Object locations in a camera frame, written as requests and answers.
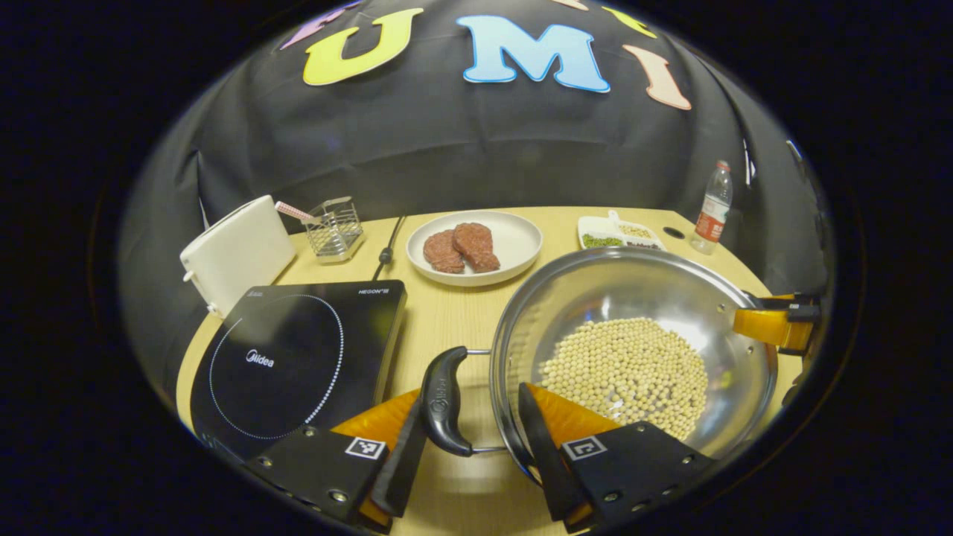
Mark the black backdrop cloth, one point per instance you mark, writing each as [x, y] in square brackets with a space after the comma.
[447, 149]

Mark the black induction cooktop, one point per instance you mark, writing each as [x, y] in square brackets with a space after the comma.
[298, 357]

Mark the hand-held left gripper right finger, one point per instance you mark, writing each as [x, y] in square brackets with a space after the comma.
[543, 454]

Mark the white toaster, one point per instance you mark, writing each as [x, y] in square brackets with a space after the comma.
[238, 253]

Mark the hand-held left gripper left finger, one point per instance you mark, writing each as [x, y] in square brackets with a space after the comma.
[406, 461]

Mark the plastic bottle with red label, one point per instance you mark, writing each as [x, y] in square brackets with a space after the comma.
[712, 212]

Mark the white round plate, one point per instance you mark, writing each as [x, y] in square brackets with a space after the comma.
[517, 242]

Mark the white divided dish of beans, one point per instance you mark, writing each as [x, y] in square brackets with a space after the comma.
[618, 237]

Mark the pile of soybeans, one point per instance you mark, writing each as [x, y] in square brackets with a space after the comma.
[625, 372]

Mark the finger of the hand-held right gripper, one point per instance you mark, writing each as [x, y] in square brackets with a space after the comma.
[767, 326]
[789, 299]

